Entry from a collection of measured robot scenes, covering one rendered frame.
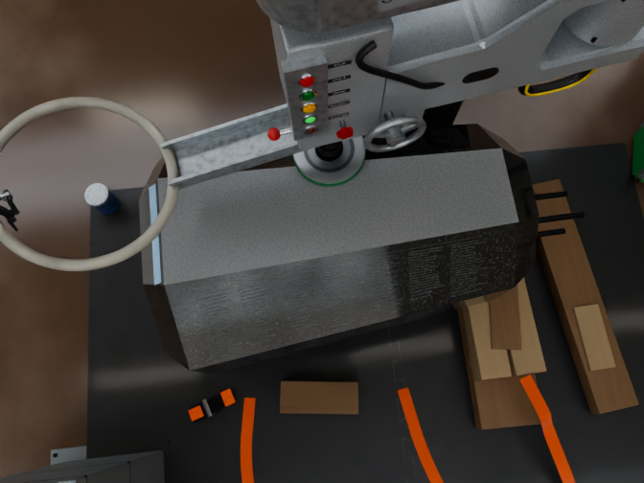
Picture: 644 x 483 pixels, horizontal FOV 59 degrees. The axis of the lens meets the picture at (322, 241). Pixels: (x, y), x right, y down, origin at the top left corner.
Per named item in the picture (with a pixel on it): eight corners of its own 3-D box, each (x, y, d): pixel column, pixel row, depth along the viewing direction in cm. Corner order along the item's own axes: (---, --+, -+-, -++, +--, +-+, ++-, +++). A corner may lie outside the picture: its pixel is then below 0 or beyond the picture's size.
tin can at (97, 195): (99, 192, 254) (86, 182, 242) (121, 194, 254) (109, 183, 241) (94, 214, 252) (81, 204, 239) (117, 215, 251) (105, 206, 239)
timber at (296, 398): (282, 412, 228) (279, 413, 217) (283, 381, 231) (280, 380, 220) (357, 413, 228) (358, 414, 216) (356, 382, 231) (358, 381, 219)
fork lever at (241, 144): (405, 62, 152) (405, 52, 147) (426, 126, 147) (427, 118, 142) (165, 139, 159) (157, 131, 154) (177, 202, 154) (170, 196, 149)
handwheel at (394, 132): (411, 110, 142) (420, 78, 127) (423, 146, 139) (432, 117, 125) (353, 125, 141) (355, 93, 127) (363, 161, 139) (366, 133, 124)
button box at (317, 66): (325, 123, 130) (323, 50, 102) (329, 133, 129) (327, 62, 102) (291, 130, 129) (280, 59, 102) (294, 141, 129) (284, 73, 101)
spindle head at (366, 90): (414, 49, 149) (447, -91, 106) (439, 124, 144) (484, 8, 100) (280, 80, 148) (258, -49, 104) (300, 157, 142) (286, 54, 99)
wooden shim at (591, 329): (572, 308, 229) (573, 307, 227) (596, 304, 229) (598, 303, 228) (588, 371, 222) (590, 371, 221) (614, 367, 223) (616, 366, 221)
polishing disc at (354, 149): (319, 105, 174) (319, 103, 172) (378, 140, 170) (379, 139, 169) (279, 159, 169) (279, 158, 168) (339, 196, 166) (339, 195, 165)
